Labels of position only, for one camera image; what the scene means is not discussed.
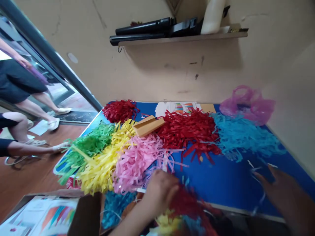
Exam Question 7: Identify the large open cardboard box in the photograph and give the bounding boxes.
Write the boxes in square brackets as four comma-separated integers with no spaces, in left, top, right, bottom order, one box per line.
[0,189,104,236]

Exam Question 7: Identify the white printed paper sheet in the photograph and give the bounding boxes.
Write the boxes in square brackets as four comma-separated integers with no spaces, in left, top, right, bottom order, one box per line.
[155,101,201,116]

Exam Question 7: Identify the blue table mat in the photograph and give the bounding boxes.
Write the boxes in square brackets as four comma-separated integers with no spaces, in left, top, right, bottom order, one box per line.
[53,100,315,220]

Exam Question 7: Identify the large blue paper shred pile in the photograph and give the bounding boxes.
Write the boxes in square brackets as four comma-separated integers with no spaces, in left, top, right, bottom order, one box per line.
[211,112,287,163]

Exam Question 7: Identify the person's left hand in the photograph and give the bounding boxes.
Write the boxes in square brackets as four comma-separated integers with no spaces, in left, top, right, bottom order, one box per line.
[144,169,181,212]

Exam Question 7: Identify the black door mat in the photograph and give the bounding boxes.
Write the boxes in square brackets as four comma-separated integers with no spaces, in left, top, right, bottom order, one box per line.
[52,110,99,124]

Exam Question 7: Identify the wooden wall shelf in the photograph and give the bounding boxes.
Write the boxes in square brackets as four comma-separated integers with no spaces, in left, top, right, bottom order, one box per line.
[109,0,249,47]

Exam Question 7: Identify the green paper shred pile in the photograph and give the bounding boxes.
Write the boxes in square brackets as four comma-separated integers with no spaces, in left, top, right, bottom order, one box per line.
[54,123,116,186]

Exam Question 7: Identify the yellow paper shred pile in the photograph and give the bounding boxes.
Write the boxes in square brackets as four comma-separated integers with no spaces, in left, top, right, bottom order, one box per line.
[75,119,138,196]

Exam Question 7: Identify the pink plastic bag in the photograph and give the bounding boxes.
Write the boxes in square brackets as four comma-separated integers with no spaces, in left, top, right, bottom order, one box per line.
[219,85,276,126]

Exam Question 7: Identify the large red paper shred pile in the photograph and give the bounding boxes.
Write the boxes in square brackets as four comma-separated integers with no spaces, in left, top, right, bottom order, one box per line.
[155,107,222,170]

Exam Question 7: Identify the grey door frame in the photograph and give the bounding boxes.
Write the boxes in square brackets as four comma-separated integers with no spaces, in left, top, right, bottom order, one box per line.
[0,0,103,112]

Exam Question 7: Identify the brown flat envelope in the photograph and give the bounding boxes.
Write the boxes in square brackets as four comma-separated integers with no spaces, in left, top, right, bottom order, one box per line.
[199,103,217,114]

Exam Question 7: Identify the small brown cardboard box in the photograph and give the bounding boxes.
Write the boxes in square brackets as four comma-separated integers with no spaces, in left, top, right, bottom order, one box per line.
[133,115,165,137]

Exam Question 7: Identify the stack of printed sheets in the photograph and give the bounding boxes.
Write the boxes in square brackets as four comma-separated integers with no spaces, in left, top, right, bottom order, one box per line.
[4,196,77,236]

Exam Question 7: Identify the person's right hand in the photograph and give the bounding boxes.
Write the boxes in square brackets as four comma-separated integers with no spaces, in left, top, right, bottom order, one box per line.
[253,165,311,222]

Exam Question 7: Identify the multicoloured paper tassel garland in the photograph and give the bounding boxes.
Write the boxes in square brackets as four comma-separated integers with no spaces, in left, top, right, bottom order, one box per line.
[149,183,223,236]

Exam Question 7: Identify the small red paper shred pile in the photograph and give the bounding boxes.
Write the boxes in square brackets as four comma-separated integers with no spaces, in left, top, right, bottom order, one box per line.
[102,99,140,123]

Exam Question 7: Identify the small blue paper shred pile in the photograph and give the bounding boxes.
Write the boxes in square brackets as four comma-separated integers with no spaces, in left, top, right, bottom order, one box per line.
[101,190,138,229]

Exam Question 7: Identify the pink paper shred pile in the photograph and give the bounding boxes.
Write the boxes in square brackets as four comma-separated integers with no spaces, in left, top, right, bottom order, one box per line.
[112,134,190,195]

